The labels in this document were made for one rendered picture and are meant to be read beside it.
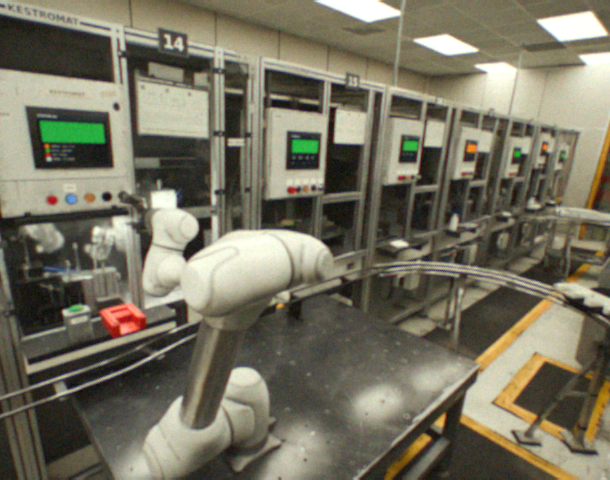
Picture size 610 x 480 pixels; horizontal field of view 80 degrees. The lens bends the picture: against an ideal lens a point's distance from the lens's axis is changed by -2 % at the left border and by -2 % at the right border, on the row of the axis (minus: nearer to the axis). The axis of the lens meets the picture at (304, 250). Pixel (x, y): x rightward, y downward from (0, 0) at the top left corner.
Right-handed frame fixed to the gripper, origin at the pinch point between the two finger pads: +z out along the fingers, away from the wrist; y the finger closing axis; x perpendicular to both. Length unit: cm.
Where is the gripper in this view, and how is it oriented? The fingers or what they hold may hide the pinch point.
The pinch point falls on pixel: (128, 212)
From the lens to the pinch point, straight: 157.7
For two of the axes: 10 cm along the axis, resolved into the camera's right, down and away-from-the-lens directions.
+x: -6.4, 2.8, -7.1
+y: -0.4, -9.4, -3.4
